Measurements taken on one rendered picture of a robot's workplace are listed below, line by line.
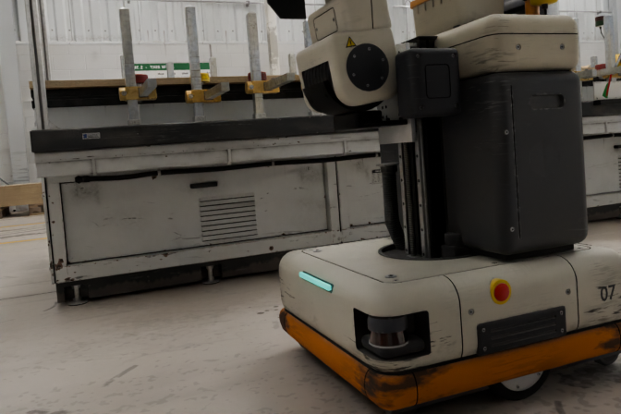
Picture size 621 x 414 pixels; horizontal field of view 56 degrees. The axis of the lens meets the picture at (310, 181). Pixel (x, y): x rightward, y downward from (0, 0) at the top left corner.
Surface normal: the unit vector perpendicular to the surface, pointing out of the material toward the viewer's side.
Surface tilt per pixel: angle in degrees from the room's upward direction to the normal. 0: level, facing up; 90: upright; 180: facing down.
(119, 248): 90
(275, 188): 90
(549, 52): 90
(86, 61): 90
